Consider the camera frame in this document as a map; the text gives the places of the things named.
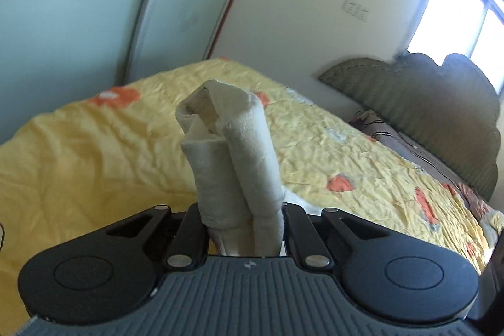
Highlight white textured pants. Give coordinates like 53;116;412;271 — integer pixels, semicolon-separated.
176;79;285;257

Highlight pale stuffed fabric bundle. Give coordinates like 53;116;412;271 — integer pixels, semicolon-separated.
481;211;503;247

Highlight yellow floral bed quilt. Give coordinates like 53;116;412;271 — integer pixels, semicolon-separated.
1;59;489;335

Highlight striped brown pillow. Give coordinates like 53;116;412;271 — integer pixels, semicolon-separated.
350;110;495;221

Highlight green padded headboard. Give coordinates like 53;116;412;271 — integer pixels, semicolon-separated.
319;53;501;199

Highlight glass sliding wardrobe door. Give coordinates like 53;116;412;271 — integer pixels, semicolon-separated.
1;0;230;140

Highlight white wall socket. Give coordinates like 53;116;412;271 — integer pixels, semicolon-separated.
342;0;360;16
354;5;370;22

